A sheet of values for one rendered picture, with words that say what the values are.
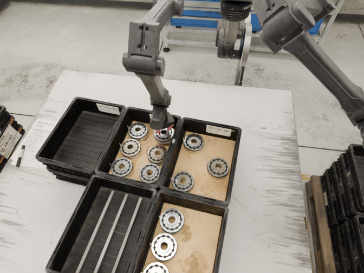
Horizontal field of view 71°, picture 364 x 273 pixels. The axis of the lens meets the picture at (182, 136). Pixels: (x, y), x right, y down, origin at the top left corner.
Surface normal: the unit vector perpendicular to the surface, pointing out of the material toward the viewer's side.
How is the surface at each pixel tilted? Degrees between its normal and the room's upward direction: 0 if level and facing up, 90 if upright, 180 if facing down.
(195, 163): 0
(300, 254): 0
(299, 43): 87
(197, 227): 0
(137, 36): 51
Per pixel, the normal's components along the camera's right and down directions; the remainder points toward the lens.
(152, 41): -0.09, 0.29
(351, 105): -0.22, 0.78
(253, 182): -0.03, -0.57
